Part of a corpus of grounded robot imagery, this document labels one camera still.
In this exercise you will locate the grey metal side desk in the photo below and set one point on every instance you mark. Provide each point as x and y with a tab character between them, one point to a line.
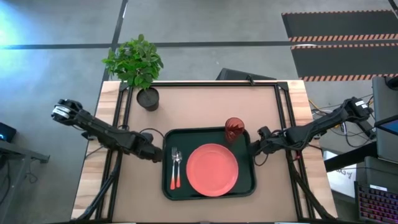
21	154

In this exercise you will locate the black desk bar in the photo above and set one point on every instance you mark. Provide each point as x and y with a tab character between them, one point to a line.
348	157

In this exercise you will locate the black aluminium table frame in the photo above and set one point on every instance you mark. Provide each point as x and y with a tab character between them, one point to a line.
217	84

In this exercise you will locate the red translucent ribbed cup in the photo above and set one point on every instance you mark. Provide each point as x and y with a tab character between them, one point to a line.
234	127

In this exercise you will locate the white printed paper sheet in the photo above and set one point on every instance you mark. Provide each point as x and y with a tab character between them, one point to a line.
340	179

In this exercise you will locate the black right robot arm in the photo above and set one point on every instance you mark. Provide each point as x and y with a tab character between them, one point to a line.
323	123

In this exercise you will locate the black floor mat striped edge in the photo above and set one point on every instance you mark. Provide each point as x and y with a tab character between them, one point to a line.
342	60
339	23

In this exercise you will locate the blue lit screen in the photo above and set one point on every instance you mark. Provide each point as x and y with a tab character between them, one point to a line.
390	126

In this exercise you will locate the green leafy plant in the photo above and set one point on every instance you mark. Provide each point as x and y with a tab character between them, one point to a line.
135	62

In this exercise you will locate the black box behind table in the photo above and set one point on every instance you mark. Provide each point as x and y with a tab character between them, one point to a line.
236	74

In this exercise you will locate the black plant pot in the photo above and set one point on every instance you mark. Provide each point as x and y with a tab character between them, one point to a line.
148	99

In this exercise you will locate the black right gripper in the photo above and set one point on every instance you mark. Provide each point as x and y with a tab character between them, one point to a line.
272	141

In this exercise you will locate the dark green plastic tray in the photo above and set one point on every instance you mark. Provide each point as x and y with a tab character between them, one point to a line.
186	137

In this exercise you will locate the backlit computer keyboard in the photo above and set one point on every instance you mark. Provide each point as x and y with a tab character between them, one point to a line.
377	205

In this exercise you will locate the coral pink round plate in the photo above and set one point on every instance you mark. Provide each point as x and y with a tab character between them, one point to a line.
212	169

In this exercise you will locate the tan table mat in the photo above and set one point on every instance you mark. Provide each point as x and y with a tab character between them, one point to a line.
217	109

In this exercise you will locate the black device with light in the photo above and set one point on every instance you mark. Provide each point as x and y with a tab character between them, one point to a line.
6	132

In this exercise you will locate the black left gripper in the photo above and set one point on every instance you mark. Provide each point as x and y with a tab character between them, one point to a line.
146	144

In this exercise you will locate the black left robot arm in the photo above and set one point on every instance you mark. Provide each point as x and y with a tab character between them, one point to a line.
102	132

